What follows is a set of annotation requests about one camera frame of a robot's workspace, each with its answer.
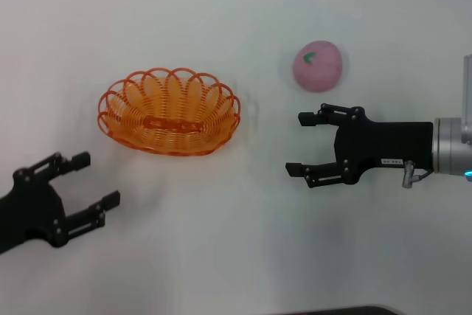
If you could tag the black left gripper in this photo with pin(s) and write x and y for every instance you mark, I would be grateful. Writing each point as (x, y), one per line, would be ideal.
(29, 211)

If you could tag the pink peach with green leaf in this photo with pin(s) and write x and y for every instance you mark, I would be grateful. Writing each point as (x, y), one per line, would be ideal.
(318, 68)

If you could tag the dark rounded robot base edge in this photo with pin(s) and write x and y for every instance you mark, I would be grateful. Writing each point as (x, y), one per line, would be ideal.
(350, 311)

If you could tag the orange plastic woven basket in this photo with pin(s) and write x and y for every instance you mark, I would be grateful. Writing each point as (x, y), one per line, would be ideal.
(169, 123)

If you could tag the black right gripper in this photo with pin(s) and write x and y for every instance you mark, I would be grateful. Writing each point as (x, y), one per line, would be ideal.
(387, 145)

